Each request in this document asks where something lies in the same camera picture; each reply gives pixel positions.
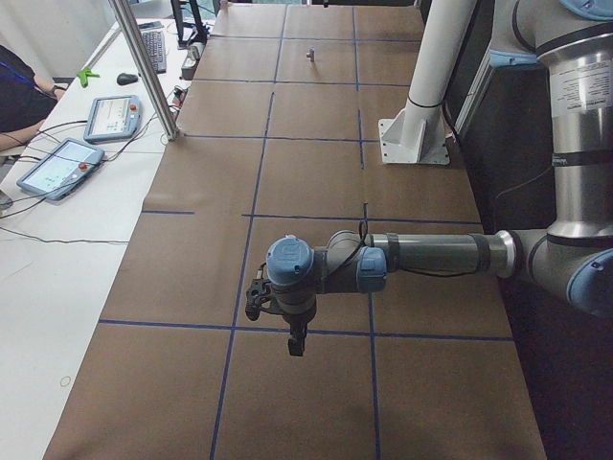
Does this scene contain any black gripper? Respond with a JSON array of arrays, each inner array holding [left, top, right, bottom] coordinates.
[[286, 312, 309, 357]]

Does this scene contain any small metal pipe fitting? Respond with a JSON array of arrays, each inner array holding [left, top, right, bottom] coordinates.
[[306, 47, 315, 63]]

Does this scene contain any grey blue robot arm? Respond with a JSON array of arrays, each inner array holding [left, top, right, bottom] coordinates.
[[245, 1, 612, 356]]

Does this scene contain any brown paper table cover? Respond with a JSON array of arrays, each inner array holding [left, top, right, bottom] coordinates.
[[45, 4, 545, 459]]

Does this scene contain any white mounting column with base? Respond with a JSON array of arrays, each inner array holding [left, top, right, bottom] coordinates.
[[378, 0, 477, 165]]

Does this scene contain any far teach pendant tablet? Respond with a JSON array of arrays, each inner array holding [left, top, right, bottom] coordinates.
[[83, 95, 141, 144]]

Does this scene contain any teach pendant tablet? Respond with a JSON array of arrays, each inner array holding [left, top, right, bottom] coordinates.
[[83, 95, 141, 144], [16, 138, 104, 201]]

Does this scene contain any near teach pendant tablet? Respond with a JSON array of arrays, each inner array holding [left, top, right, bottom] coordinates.
[[16, 138, 104, 201]]

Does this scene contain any white power strip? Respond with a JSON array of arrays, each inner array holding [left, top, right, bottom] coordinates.
[[181, 42, 205, 81]]

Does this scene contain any black computer mouse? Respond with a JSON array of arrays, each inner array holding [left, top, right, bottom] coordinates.
[[116, 73, 139, 86]]

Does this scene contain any black monitor stand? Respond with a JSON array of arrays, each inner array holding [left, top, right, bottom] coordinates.
[[170, 0, 209, 50]]

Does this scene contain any black keyboard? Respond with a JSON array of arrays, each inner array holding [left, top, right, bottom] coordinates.
[[141, 31, 167, 74]]

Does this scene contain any green plastic clamp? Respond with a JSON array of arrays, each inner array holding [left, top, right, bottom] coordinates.
[[77, 67, 100, 88]]

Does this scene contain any seated person in black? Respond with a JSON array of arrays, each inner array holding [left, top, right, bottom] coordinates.
[[1, 46, 66, 151]]

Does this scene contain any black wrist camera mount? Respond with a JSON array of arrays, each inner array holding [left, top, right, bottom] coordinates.
[[245, 278, 272, 321]]

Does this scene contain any aluminium frame post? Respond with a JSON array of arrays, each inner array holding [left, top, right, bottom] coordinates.
[[109, 0, 179, 141]]

